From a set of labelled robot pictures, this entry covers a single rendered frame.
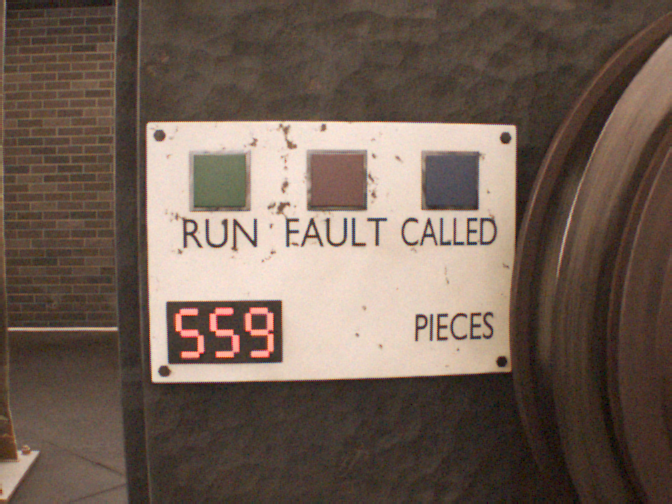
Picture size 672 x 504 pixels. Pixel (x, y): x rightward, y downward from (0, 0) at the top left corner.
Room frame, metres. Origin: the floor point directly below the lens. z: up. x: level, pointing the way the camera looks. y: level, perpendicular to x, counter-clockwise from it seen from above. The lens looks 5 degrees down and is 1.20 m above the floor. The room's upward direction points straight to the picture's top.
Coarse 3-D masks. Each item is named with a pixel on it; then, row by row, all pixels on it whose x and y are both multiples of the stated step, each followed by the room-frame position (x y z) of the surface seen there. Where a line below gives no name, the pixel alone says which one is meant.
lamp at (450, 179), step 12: (432, 156) 0.56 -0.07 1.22; (444, 156) 0.56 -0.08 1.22; (456, 156) 0.56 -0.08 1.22; (468, 156) 0.56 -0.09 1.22; (432, 168) 0.56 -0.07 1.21; (444, 168) 0.56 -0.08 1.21; (456, 168) 0.56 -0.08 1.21; (468, 168) 0.56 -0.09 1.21; (432, 180) 0.56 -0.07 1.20; (444, 180) 0.56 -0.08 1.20; (456, 180) 0.56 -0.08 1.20; (468, 180) 0.56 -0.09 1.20; (432, 192) 0.56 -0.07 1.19; (444, 192) 0.56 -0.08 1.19; (456, 192) 0.56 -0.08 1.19; (468, 192) 0.56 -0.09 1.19; (432, 204) 0.56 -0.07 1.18; (444, 204) 0.56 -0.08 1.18; (456, 204) 0.56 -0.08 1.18; (468, 204) 0.56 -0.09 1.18
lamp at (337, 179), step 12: (312, 156) 0.55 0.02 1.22; (324, 156) 0.55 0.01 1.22; (336, 156) 0.55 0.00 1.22; (348, 156) 0.55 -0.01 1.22; (360, 156) 0.56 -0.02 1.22; (312, 168) 0.55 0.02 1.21; (324, 168) 0.55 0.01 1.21; (336, 168) 0.55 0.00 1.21; (348, 168) 0.55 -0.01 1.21; (360, 168) 0.56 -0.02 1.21; (312, 180) 0.55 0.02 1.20; (324, 180) 0.55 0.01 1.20; (336, 180) 0.55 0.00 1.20; (348, 180) 0.55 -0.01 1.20; (360, 180) 0.56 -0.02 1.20; (312, 192) 0.55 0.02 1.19; (324, 192) 0.55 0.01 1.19; (336, 192) 0.55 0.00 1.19; (348, 192) 0.55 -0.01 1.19; (360, 192) 0.56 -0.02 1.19; (312, 204) 0.55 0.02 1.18; (324, 204) 0.55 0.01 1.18; (336, 204) 0.55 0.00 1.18; (348, 204) 0.55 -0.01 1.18; (360, 204) 0.56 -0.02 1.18
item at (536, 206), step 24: (624, 48) 0.51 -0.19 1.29; (600, 72) 0.51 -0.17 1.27; (600, 96) 0.51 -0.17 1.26; (576, 120) 0.51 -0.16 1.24; (552, 144) 0.51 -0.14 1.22; (552, 168) 0.51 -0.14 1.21; (528, 216) 0.51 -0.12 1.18; (528, 240) 0.51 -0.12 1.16; (528, 264) 0.51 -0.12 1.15; (528, 288) 0.51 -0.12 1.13; (528, 312) 0.51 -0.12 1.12; (528, 360) 0.51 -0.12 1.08; (528, 384) 0.51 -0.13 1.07; (528, 408) 0.51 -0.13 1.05; (528, 432) 0.51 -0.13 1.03; (552, 456) 0.51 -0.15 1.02; (552, 480) 0.51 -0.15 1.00
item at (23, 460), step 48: (0, 0) 3.11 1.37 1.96; (0, 48) 3.11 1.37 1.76; (0, 96) 3.11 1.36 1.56; (0, 144) 3.11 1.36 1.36; (0, 192) 3.11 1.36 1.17; (0, 240) 3.11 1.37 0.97; (0, 288) 3.11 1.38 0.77; (0, 336) 3.11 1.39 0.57; (0, 384) 3.10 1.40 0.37; (0, 432) 3.10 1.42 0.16; (0, 480) 2.88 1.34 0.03
